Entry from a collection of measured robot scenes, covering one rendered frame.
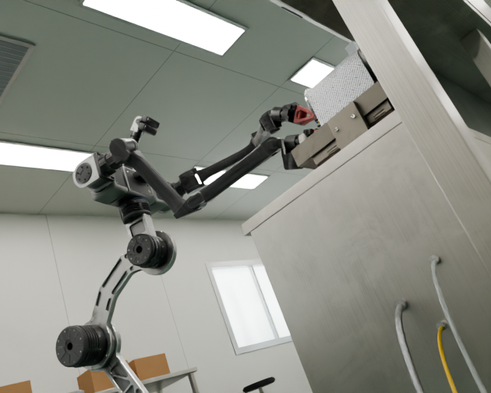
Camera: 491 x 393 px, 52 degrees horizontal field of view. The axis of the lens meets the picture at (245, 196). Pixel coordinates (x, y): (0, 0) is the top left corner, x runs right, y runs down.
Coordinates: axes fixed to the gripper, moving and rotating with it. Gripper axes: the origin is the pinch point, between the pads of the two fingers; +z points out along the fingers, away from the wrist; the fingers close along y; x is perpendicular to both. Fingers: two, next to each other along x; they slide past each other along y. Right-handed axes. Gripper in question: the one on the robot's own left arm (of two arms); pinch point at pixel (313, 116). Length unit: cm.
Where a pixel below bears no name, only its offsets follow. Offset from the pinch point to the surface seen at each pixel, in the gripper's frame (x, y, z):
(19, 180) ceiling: -69, -20, -325
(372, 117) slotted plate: -3.0, 24.8, 40.6
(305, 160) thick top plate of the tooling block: -17.6, 26.2, 20.7
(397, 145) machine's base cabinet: -11, 31, 54
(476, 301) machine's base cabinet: -43, 30, 79
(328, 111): 0.8, 7.1, 11.7
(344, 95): 6.6, 7.0, 16.9
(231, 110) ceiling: 24, -158, -222
